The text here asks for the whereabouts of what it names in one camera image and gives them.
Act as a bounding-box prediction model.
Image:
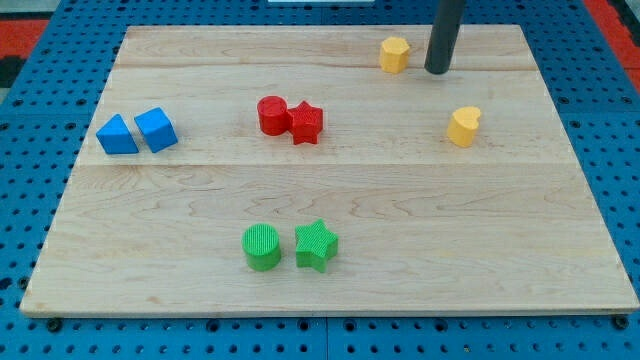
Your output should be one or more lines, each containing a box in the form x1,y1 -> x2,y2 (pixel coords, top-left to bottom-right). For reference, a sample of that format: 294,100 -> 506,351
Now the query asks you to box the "yellow hexagon block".
379,37 -> 410,74

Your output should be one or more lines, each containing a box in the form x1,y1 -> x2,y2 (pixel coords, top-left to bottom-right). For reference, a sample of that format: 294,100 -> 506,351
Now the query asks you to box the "yellow heart block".
446,106 -> 482,148

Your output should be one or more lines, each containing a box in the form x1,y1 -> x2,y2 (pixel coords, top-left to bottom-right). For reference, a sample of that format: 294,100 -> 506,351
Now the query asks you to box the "light wooden board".
20,25 -> 639,318

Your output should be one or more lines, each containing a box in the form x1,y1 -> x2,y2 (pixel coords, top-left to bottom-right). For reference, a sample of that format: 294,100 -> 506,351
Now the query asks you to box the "red star block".
288,101 -> 324,145

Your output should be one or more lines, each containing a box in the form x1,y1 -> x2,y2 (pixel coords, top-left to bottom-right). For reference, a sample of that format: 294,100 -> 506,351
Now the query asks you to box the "green star block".
295,219 -> 339,273

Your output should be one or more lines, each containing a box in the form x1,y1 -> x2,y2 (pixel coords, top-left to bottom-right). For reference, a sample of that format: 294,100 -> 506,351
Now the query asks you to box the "green cylinder block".
241,223 -> 281,272

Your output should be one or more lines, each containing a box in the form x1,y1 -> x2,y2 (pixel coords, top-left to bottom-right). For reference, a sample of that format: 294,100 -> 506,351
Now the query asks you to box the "red cylinder block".
256,95 -> 291,136

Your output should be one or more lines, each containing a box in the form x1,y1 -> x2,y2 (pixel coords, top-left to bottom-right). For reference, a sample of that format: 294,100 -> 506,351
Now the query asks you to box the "blue cube block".
134,107 -> 178,153

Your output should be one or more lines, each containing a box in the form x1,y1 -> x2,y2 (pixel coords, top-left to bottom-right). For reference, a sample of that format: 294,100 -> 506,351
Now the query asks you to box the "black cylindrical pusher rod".
424,0 -> 466,75

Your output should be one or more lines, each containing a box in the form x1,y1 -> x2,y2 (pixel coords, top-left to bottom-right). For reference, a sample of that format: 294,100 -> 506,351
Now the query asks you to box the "blue triangle block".
96,114 -> 139,155

